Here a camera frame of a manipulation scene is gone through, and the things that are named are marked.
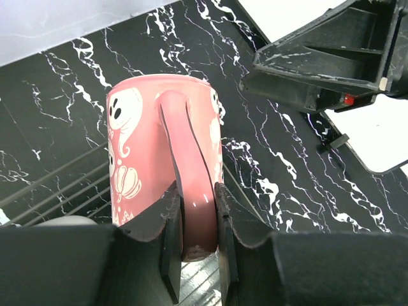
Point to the white watermelon plate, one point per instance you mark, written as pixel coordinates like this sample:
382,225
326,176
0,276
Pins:
65,220

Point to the pink mug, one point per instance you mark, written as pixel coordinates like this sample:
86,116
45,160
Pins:
165,129

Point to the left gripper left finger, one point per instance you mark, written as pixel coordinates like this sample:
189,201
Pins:
138,263

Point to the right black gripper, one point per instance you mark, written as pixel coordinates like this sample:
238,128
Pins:
341,61

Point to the white whiteboard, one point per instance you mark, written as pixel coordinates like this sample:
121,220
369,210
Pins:
376,134

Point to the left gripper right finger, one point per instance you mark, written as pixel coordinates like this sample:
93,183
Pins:
261,266

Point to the wire dish rack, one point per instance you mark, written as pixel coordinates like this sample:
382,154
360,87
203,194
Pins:
200,282

